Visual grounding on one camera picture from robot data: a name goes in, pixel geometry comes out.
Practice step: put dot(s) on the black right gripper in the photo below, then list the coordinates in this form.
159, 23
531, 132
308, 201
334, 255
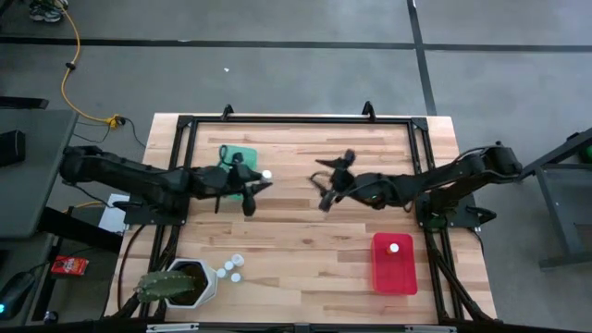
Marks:
342, 182

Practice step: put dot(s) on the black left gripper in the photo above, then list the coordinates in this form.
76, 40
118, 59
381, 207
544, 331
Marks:
231, 182

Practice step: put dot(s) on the white caps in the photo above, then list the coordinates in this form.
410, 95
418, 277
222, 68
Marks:
237, 260

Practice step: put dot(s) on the orange medicine bottle white cap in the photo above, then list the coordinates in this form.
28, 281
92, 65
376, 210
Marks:
393, 248

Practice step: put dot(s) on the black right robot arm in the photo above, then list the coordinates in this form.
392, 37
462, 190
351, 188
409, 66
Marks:
416, 182

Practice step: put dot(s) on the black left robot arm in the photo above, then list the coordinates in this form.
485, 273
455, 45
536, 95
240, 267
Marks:
129, 178

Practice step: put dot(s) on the green plastic bin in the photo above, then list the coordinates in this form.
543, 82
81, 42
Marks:
250, 157

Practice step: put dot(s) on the red plastic bin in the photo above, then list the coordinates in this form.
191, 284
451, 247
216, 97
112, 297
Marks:
394, 273

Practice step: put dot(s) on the black table clamp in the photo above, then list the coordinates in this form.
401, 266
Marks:
368, 110
227, 111

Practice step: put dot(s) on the white hexagonal plant pot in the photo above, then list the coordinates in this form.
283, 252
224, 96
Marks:
211, 284

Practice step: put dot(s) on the green cactus plant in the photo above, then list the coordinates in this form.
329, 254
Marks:
162, 285

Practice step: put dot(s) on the white box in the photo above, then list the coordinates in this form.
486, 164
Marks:
111, 221

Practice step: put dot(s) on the black side stand beam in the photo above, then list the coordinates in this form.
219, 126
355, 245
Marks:
78, 229

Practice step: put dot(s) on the red snack packet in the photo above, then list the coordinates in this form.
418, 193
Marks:
69, 266

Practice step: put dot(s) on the grey metal stand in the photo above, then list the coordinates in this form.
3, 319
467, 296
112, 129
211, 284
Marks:
550, 159

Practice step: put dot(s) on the grey side table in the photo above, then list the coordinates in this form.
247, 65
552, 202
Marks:
32, 185

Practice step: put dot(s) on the black flat bar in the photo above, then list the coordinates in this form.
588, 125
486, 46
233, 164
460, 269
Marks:
23, 102

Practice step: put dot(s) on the black caster wheel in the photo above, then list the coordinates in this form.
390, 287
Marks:
50, 317

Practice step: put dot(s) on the black pouch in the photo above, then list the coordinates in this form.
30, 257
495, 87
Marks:
11, 147

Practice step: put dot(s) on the green round object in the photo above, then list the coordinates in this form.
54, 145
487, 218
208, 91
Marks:
587, 153

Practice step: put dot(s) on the black computer mouse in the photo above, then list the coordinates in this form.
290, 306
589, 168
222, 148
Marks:
14, 296

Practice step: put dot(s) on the person's shoe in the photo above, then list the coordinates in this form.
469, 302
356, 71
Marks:
46, 12

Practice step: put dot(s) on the black aluminium rail frame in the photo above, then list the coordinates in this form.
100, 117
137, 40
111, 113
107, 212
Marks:
300, 119

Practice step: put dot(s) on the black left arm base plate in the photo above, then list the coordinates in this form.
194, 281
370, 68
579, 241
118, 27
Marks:
139, 216

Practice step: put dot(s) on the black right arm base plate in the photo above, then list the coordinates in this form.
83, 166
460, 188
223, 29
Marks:
467, 218

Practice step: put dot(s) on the silver metal bracket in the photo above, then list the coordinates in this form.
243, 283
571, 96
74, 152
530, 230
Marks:
430, 329
172, 328

